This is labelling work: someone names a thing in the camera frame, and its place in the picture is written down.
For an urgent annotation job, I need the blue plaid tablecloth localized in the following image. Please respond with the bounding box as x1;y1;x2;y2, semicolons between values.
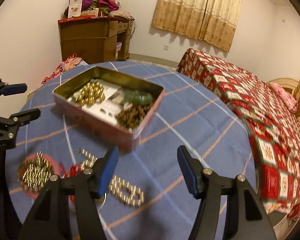
6;62;256;239

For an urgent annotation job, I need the beige patterned window curtain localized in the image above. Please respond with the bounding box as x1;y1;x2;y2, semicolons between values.
152;0;243;52

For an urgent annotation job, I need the white pearl necklace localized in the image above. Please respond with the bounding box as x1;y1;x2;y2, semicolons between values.
78;148;146;208

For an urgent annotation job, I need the pink bangle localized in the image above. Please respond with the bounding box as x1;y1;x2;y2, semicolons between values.
17;152;61;199

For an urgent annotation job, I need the green jade bangle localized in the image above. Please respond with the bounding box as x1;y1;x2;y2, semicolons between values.
124;90;153;106

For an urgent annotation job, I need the pink metal tin box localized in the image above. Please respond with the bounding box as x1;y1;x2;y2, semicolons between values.
53;66;165;152

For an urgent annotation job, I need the brown wooden cabinet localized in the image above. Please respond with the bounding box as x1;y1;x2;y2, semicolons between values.
58;16;132;64

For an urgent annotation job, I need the pile of clothes on cabinet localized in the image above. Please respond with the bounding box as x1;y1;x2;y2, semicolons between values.
63;0;133;20

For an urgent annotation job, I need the dark metallic bead necklace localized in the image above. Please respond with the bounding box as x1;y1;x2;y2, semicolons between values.
16;151;55;193

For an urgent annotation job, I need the white product box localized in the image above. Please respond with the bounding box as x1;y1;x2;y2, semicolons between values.
68;0;83;18

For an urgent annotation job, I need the flat red box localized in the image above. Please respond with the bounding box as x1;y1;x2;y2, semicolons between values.
58;15;96;24

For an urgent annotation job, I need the gold bead necklace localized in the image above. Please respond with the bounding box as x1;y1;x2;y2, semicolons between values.
72;81;106;107

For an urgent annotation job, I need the red patchwork bedspread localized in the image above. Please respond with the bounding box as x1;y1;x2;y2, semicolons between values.
178;48;300;213

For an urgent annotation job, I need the pink pillow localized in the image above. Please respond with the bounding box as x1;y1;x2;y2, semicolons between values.
268;82;298;114

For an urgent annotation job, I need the brown wooden bead bracelet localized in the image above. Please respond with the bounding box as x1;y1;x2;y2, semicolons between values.
115;103;153;131

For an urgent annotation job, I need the red cord coin charm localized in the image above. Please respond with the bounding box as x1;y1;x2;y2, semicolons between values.
59;163;82;209

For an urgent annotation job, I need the silver bangle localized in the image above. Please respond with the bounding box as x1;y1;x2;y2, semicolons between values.
69;193;107;213

